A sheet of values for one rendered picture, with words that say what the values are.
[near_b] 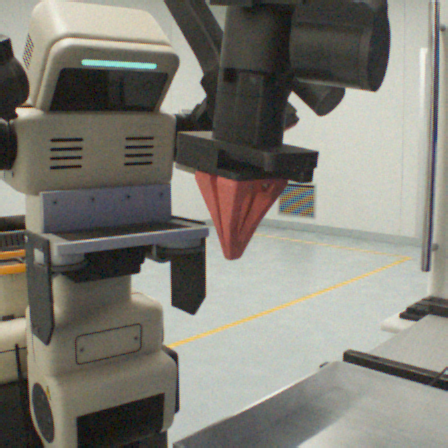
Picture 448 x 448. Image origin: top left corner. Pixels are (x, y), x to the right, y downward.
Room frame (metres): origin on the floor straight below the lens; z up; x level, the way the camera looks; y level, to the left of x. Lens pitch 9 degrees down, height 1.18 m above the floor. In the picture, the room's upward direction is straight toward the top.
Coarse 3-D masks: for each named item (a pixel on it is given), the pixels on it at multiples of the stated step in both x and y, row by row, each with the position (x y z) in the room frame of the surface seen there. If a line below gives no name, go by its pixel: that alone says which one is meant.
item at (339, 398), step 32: (320, 384) 0.59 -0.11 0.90; (352, 384) 0.60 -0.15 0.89; (384, 384) 0.57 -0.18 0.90; (416, 384) 0.54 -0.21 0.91; (256, 416) 0.51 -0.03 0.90; (288, 416) 0.54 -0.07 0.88; (320, 416) 0.54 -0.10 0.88; (352, 416) 0.54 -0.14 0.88; (384, 416) 0.53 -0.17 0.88; (416, 416) 0.53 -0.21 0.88
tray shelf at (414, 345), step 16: (432, 320) 0.85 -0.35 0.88; (400, 336) 0.79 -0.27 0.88; (416, 336) 0.78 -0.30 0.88; (432, 336) 0.78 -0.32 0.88; (368, 352) 0.73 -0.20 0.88; (384, 352) 0.72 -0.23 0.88; (400, 352) 0.72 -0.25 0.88; (416, 352) 0.72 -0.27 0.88; (432, 352) 0.72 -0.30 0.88; (432, 368) 0.66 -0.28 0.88
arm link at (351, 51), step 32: (224, 0) 0.40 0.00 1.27; (256, 0) 0.39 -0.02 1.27; (288, 0) 0.39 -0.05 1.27; (320, 0) 0.38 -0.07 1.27; (352, 0) 0.37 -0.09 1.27; (384, 0) 0.39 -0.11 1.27; (320, 32) 0.39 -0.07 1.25; (352, 32) 0.38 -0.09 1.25; (384, 32) 0.40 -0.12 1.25; (320, 64) 0.39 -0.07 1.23; (352, 64) 0.38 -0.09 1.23; (384, 64) 0.41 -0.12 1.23
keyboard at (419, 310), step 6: (420, 300) 1.14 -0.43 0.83; (426, 300) 1.14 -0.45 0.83; (432, 300) 1.13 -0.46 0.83; (438, 300) 1.13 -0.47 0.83; (444, 300) 1.13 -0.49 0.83; (408, 306) 1.09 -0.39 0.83; (414, 306) 1.09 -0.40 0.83; (420, 306) 1.10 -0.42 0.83; (426, 306) 1.09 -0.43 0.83; (402, 312) 1.09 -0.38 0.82; (408, 312) 1.09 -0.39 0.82; (414, 312) 1.08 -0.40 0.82; (420, 312) 1.07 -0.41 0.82; (426, 312) 1.06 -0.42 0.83; (402, 318) 1.09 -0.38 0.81; (408, 318) 1.07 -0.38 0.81; (414, 318) 1.07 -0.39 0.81; (420, 318) 1.06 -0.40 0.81
